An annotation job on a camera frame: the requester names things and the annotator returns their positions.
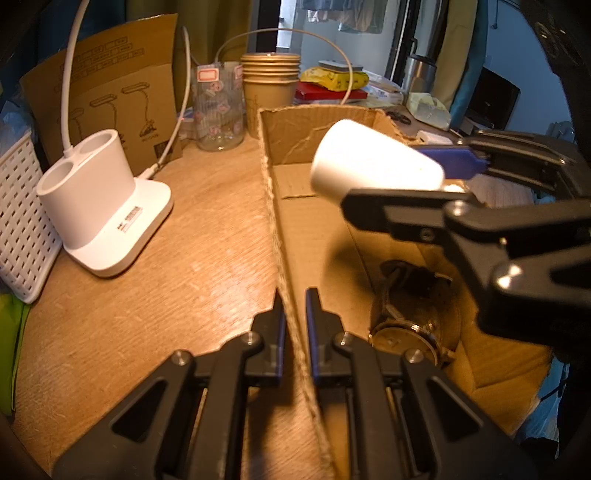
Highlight grey flat box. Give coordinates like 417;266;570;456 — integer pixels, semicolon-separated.
318;59;363;73

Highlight white plastic bottle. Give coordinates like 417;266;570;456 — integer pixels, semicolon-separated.
309;119;446;204

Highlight white perforated plastic basket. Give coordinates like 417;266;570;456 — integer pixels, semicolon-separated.
0;127;63;304

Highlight hanging clothes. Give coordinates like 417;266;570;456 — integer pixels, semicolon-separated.
300;0;389;35

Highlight yellow snack packet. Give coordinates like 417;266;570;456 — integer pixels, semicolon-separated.
300;66;370;92

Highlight steel tumbler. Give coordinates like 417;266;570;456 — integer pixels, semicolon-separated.
401;53;437;95

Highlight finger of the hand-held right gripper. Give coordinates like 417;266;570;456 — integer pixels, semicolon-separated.
341;187;591;347
416;130;591;201

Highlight white lamp base holder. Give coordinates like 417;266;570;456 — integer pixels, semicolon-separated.
36;0;174;278

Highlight white charger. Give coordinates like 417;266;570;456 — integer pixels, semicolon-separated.
417;130;455;146

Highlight white looped cable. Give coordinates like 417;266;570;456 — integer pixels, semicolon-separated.
215;28;355;107

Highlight white paper stack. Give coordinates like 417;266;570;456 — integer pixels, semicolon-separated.
367;76;404;104

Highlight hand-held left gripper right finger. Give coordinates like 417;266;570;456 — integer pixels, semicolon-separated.
305;287;539;480

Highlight red book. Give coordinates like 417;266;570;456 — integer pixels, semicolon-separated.
294;80;369;104

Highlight white lamp power cable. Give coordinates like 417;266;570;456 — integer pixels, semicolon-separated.
143;25;193;180

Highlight flat printed cardboard packaging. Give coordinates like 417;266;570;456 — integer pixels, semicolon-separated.
18;13;183;178

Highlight blue printed cloth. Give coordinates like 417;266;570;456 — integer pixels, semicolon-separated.
522;355;571;444

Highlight dark screen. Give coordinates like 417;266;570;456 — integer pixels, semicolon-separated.
466;67;520;134

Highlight wristwatch with brown strap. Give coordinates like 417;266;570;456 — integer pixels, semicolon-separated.
367;261;462;367

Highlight yellow green curtain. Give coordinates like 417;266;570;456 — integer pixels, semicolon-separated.
434;0;481;107

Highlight stack of brown paper cups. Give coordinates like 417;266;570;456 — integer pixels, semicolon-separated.
240;52;302;139

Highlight pale green container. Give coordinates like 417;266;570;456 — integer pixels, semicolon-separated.
406;91;451;130

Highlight blue plastic bag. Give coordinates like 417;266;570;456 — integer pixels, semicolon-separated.
0;90;35;155

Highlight cardboard box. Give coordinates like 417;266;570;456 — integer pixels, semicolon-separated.
256;105;555;480

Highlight glass jar with stickers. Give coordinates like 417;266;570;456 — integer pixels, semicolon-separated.
190;61;245;152

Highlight green cloth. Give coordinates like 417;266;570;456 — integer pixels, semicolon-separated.
0;291;31;416

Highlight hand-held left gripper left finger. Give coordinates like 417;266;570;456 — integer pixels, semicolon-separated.
53;288;289;480

